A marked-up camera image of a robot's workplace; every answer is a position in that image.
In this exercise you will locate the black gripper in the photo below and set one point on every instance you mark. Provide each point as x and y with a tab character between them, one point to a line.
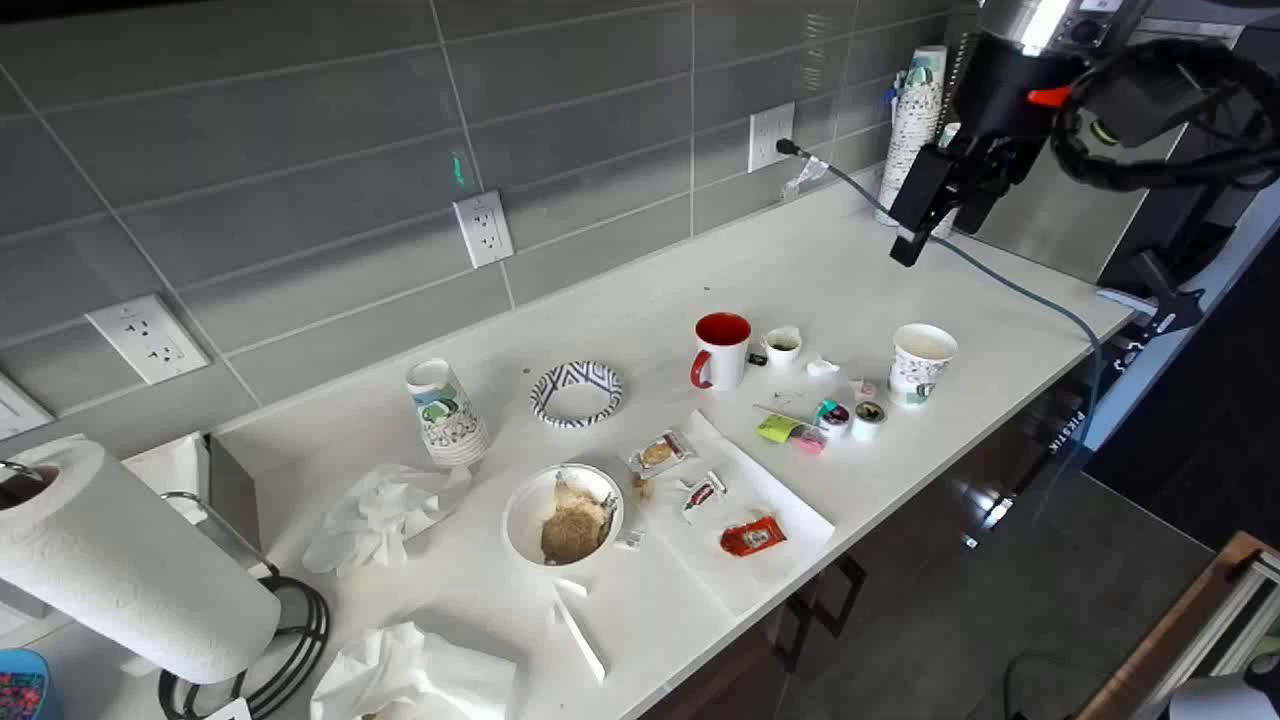
1000	115

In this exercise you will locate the white sriracha sauce sachet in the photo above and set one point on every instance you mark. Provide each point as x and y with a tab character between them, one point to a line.
705	490

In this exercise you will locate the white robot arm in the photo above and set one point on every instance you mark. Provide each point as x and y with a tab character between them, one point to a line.
1134	92

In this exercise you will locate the white brown sauce sachet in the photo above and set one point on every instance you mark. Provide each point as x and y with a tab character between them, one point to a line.
659	455

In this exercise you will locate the red ketchup sachet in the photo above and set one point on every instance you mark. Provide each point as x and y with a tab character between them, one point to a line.
750	537

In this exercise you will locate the crumpled white napkin front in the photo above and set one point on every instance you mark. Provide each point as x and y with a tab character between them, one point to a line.
427	664

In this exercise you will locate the stack of paper cups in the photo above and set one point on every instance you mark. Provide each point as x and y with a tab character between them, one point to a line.
917	107

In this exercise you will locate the small white creamer cup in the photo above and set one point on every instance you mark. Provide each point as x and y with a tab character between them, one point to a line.
782	344

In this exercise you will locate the white coffee pod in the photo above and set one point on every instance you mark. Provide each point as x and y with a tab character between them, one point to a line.
868	419

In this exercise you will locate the red and white mug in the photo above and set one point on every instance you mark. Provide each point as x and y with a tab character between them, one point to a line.
722	349

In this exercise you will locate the pink small packet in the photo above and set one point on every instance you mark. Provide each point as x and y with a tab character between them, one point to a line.
810	443

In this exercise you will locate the yellow green packet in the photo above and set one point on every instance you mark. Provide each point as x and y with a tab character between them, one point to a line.
779	429

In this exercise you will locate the blue patterned paper plate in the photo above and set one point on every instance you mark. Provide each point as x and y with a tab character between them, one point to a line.
577	392

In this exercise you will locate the white bowl with food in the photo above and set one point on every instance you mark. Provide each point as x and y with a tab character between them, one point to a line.
563	518

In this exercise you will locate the tipped patterned paper cup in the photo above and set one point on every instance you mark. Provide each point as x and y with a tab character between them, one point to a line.
444	413

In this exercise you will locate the white plastic knife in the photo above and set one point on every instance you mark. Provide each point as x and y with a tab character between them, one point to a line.
587	645

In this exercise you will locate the crumpled white tissue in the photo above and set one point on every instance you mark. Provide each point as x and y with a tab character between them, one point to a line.
376	518

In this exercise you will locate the paper towel roll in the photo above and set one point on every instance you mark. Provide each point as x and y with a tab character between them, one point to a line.
121	560

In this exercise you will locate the white wall outlet right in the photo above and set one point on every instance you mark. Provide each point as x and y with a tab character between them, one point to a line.
767	131

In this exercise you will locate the white wall outlet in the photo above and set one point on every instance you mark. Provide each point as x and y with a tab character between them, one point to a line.
484	229
767	131
149	337

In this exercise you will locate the white wall outlet middle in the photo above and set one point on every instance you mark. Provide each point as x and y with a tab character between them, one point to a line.
484	229

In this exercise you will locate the black wire towel holder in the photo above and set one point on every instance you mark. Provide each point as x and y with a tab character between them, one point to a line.
265	687

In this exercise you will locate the white wall outlet left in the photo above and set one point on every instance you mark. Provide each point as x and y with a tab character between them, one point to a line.
149	337

